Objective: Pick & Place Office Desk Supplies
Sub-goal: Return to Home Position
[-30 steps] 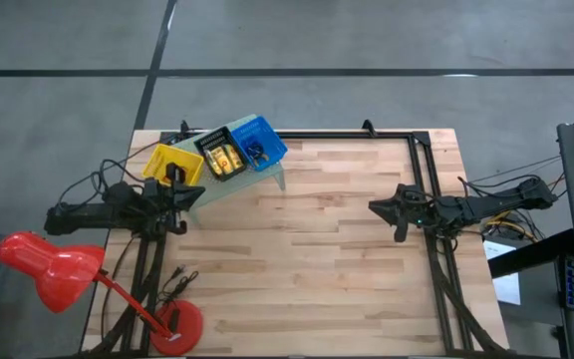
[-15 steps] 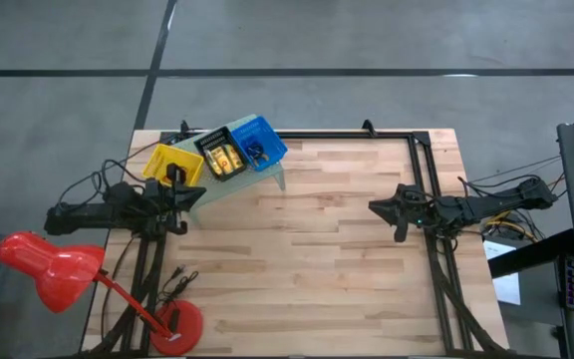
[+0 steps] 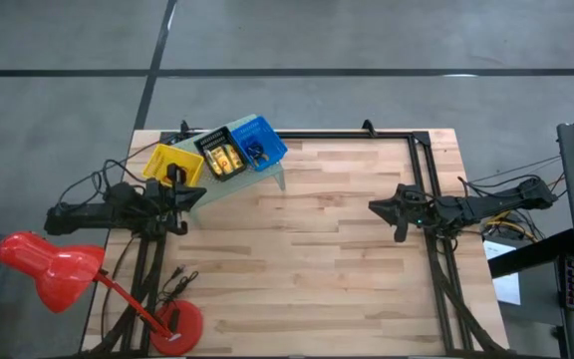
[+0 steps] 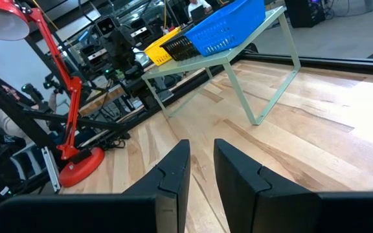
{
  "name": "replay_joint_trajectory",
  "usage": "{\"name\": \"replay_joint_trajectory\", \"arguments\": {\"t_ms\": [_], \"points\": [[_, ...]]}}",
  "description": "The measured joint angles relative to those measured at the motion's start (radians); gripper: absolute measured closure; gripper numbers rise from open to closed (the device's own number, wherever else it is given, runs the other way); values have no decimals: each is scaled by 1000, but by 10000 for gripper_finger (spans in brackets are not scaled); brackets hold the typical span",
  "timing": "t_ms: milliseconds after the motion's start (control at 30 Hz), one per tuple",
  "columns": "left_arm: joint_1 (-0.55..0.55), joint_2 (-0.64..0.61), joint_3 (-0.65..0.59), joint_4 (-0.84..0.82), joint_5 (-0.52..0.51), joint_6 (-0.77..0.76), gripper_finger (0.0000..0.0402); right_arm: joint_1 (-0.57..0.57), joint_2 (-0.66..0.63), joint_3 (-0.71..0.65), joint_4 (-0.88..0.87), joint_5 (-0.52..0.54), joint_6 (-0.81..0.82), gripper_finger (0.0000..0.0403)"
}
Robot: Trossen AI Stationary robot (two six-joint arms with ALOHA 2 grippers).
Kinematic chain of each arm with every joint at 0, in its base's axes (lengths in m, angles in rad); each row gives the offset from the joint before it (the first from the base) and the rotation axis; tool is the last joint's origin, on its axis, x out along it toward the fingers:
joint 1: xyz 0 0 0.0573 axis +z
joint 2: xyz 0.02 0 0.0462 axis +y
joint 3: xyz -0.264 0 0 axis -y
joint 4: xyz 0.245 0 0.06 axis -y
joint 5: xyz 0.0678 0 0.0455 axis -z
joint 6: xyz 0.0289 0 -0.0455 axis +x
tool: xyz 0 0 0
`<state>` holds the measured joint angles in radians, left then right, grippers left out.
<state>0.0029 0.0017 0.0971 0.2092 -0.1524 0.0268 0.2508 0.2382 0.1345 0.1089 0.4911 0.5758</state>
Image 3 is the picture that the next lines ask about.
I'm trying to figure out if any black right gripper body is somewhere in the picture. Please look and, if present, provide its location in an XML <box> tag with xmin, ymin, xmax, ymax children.
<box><xmin>394</xmin><ymin>183</ymin><xmax>440</xmax><ymax>244</ymax></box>

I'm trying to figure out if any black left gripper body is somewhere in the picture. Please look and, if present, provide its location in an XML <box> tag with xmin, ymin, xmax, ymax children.
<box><xmin>142</xmin><ymin>164</ymin><xmax>188</xmax><ymax>235</ymax></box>

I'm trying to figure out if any yellow plastic basket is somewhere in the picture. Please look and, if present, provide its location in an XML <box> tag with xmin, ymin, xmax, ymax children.
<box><xmin>141</xmin><ymin>143</ymin><xmax>206</xmax><ymax>188</ymax></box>

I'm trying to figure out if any black plastic basket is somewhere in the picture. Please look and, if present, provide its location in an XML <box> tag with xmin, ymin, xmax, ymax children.
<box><xmin>192</xmin><ymin>125</ymin><xmax>249</xmax><ymax>183</ymax></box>

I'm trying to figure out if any blue plastic basket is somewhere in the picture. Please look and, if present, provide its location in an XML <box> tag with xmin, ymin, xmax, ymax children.
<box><xmin>229</xmin><ymin>115</ymin><xmax>289</xmax><ymax>174</ymax></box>

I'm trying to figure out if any pink desk lamp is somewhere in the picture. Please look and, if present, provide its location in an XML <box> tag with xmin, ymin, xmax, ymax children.
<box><xmin>0</xmin><ymin>229</ymin><xmax>204</xmax><ymax>358</ymax></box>

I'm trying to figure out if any black desk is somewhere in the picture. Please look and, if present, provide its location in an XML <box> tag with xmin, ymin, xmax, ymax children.
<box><xmin>488</xmin><ymin>228</ymin><xmax>574</xmax><ymax>359</ymax></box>

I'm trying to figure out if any green perforated metal shelf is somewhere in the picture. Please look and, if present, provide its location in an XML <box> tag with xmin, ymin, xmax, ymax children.
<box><xmin>169</xmin><ymin>113</ymin><xmax>288</xmax><ymax>228</ymax></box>

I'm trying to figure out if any white paper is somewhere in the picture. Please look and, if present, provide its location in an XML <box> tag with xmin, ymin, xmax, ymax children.
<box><xmin>482</xmin><ymin>238</ymin><xmax>522</xmax><ymax>306</ymax></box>

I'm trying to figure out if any brown cable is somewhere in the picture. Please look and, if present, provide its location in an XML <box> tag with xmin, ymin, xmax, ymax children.
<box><xmin>98</xmin><ymin>233</ymin><xmax>139</xmax><ymax>345</ymax></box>

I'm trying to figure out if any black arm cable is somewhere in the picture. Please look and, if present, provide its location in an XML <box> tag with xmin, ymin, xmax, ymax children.
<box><xmin>56</xmin><ymin>127</ymin><xmax>188</xmax><ymax>205</ymax></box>

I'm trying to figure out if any black lamp cord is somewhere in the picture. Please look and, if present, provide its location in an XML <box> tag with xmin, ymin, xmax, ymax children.
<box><xmin>158</xmin><ymin>265</ymin><xmax>200</xmax><ymax>306</ymax></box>

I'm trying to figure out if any yellow cable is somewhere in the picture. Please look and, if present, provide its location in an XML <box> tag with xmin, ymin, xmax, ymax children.
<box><xmin>483</xmin><ymin>174</ymin><xmax>567</xmax><ymax>239</ymax></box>

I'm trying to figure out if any black aluminium table frame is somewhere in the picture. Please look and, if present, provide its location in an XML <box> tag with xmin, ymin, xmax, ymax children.
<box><xmin>85</xmin><ymin>119</ymin><xmax>512</xmax><ymax>359</ymax></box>

